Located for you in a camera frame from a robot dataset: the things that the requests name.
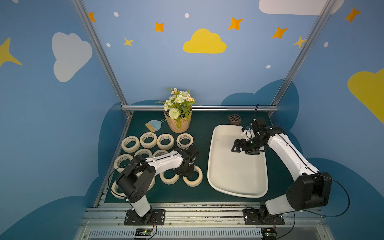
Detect cream plastic storage box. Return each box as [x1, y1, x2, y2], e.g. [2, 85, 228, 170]
[207, 125, 268, 198]

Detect cream tape roll front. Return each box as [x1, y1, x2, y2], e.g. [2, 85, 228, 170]
[182, 165, 204, 188]

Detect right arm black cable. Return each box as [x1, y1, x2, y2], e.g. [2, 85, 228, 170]
[245, 103, 351, 240]

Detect beige ribbed flower pot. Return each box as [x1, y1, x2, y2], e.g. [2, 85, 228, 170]
[164, 111, 192, 134]

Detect white green artificial flowers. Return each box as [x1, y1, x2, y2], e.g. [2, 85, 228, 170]
[158, 88, 197, 120]

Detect right aluminium frame post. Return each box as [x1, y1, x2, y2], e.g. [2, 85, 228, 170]
[268, 0, 337, 117]

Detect cream tape roll small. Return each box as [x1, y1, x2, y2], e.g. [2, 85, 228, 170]
[111, 181, 127, 199]

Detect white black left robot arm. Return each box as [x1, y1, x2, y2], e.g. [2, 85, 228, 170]
[115, 145, 199, 218]

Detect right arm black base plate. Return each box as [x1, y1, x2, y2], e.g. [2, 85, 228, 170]
[243, 208, 285, 226]

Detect right small circuit board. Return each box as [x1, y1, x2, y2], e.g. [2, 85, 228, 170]
[261, 228, 277, 240]

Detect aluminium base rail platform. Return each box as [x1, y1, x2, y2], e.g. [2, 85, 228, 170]
[75, 202, 334, 240]

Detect aluminium frame post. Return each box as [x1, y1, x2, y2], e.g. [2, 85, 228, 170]
[268, 0, 337, 117]
[72, 0, 133, 120]

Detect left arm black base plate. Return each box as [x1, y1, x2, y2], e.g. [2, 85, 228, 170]
[124, 209, 166, 226]

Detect small circuit board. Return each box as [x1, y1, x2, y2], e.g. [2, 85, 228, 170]
[261, 228, 277, 240]
[135, 229, 153, 238]

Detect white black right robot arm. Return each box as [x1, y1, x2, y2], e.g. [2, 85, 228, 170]
[232, 118, 332, 218]

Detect left small circuit board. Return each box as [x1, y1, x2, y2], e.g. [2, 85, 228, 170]
[135, 229, 153, 238]

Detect horizontal aluminium frame rail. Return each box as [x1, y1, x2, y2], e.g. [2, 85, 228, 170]
[121, 105, 279, 112]

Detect left aluminium frame post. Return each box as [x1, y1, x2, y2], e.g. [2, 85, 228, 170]
[72, 0, 133, 120]

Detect light blue hand brush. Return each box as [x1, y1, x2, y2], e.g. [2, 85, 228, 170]
[145, 119, 166, 133]

